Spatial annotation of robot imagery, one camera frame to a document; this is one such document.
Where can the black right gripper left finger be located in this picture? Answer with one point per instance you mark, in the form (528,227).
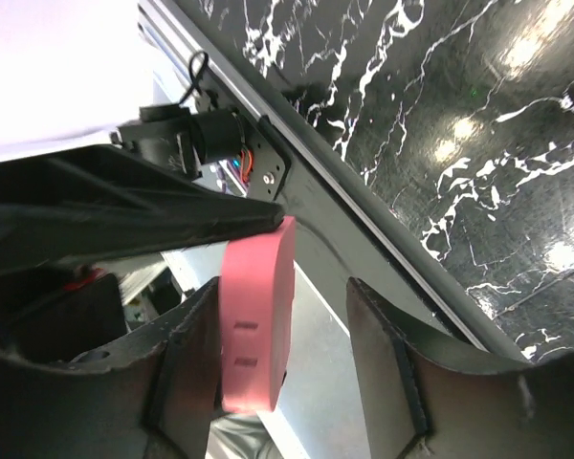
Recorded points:
(148,394)

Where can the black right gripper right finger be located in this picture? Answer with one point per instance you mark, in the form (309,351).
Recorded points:
(428,395)

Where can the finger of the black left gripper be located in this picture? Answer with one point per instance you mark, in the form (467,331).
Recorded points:
(100,203)

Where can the pink square socket adapter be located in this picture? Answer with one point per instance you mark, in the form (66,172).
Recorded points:
(256,294)

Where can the black right arm base joint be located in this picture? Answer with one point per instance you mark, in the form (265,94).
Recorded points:
(240,153)

